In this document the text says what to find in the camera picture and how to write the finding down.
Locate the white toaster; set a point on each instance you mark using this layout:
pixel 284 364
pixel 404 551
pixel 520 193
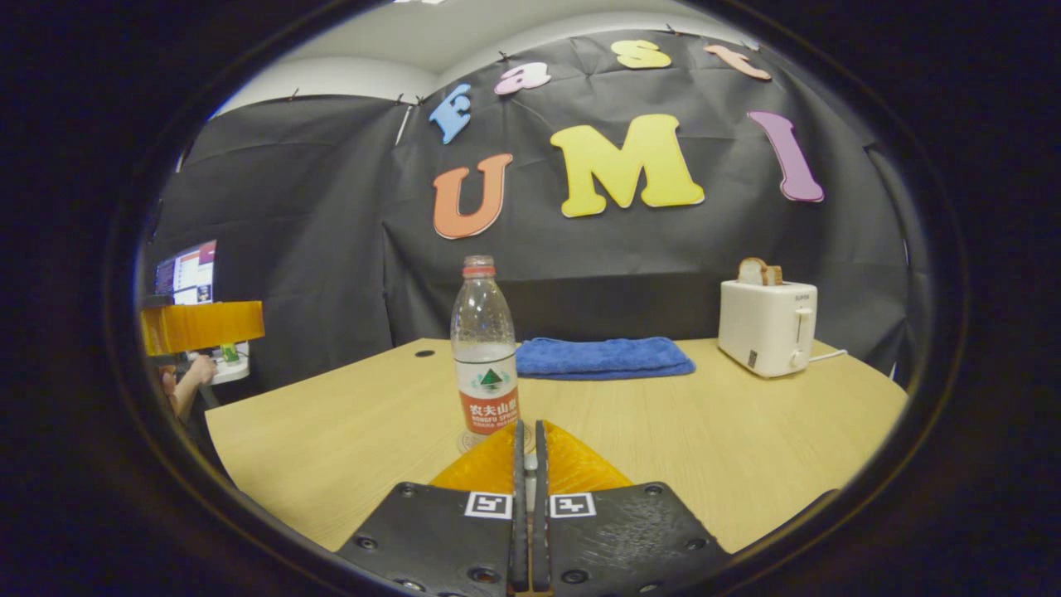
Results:
pixel 767 327

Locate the bread slice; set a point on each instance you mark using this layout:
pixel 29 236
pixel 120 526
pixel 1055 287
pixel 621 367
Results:
pixel 758 272

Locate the white side desk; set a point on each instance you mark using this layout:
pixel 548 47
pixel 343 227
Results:
pixel 232 371

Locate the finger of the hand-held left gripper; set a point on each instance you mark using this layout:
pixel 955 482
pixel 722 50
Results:
pixel 203 327

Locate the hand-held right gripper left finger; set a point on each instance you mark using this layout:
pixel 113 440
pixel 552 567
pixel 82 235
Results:
pixel 518 531

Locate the clear plastic water bottle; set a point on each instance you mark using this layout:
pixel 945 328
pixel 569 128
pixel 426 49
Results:
pixel 485 332

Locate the green drink bottle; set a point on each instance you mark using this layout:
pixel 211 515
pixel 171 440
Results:
pixel 229 353

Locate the blue folded towel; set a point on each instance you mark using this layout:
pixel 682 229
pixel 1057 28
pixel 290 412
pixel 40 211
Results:
pixel 601 356

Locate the computer monitor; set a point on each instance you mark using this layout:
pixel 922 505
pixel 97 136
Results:
pixel 189 274

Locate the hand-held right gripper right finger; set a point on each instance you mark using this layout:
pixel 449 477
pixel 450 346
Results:
pixel 540 531

